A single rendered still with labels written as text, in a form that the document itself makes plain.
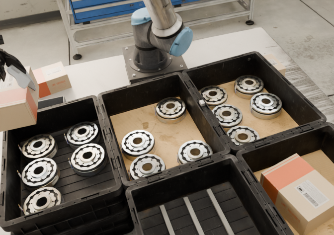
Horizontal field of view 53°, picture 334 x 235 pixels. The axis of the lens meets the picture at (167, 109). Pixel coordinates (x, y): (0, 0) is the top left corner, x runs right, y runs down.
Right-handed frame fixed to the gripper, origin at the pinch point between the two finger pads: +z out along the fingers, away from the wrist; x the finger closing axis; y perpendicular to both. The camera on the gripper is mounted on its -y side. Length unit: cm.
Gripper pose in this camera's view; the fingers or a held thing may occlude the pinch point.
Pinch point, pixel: (7, 94)
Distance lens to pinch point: 96.4
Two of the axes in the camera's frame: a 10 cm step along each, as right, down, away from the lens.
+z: 0.8, 7.3, 6.8
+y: 2.3, 6.5, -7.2
